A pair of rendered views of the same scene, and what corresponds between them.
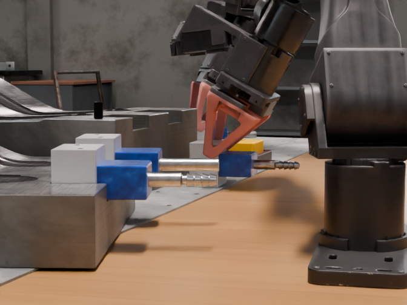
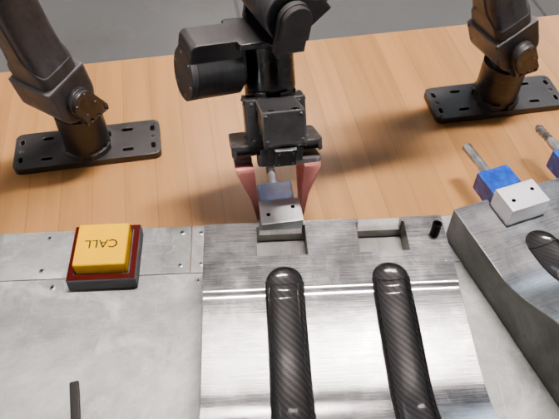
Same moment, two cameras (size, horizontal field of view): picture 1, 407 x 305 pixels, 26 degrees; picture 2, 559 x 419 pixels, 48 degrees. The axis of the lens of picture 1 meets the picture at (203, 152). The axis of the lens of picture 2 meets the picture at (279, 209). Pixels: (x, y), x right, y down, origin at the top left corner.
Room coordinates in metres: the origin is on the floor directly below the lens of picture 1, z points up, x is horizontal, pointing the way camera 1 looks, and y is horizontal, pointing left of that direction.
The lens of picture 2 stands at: (1.26, 0.43, 1.43)
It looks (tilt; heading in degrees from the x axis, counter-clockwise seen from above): 50 degrees down; 248
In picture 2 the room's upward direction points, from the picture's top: straight up
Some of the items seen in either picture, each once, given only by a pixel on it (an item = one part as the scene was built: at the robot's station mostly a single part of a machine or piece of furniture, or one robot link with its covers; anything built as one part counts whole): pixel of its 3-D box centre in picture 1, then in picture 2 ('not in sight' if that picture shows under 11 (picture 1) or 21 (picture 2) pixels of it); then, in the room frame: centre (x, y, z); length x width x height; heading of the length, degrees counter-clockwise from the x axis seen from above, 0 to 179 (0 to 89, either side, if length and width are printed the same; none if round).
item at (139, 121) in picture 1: (122, 132); (379, 244); (1.01, 0.09, 0.87); 0.05 x 0.05 x 0.04; 71
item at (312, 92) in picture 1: (358, 123); (508, 46); (0.70, -0.12, 0.90); 0.09 x 0.06 x 0.06; 94
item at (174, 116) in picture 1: (158, 125); (281, 248); (1.11, 0.06, 0.87); 0.05 x 0.05 x 0.04; 71
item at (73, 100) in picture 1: (66, 113); not in sight; (10.13, 1.57, 0.38); 1.41 x 0.72 x 0.75; 168
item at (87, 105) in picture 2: not in sight; (66, 96); (1.28, -0.25, 0.90); 0.09 x 0.06 x 0.06; 127
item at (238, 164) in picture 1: (246, 164); (274, 195); (1.07, -0.05, 0.83); 0.13 x 0.05 x 0.05; 76
